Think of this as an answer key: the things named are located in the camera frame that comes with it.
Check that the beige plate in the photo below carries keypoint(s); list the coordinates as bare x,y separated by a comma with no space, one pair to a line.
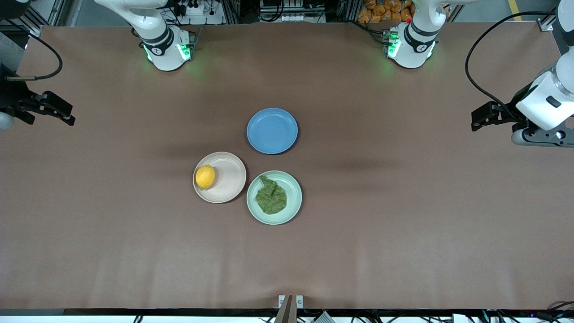
228,179

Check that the metal table edge bracket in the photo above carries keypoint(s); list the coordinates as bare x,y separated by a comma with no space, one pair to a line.
287,309

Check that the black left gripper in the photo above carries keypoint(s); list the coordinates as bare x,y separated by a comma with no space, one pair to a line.
512,111

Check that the yellow lemon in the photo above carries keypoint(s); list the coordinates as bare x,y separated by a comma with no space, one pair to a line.
205,176

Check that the grey device with white connectors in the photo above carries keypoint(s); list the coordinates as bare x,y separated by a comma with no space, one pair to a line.
291,18

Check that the aluminium frame post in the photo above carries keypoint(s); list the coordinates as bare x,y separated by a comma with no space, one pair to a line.
56,11
546,25

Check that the light green plate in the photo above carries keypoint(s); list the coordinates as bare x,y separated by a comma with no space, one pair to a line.
293,197

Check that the pile of orange objects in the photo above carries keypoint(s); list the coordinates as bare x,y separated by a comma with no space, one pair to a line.
381,11

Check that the blue plate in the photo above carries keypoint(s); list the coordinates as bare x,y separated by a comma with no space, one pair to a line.
271,131

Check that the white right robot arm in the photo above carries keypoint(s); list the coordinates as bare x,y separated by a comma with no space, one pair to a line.
163,54

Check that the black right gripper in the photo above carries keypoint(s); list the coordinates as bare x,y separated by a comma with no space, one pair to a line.
10,99

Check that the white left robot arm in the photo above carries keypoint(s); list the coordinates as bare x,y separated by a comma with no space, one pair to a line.
415,49

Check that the white power strip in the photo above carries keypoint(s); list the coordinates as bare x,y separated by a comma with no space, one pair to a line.
197,10

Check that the green lettuce leaf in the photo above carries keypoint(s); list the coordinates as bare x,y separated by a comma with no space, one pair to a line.
271,197

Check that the grey ribbed adapter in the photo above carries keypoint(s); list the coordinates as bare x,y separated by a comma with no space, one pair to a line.
323,318

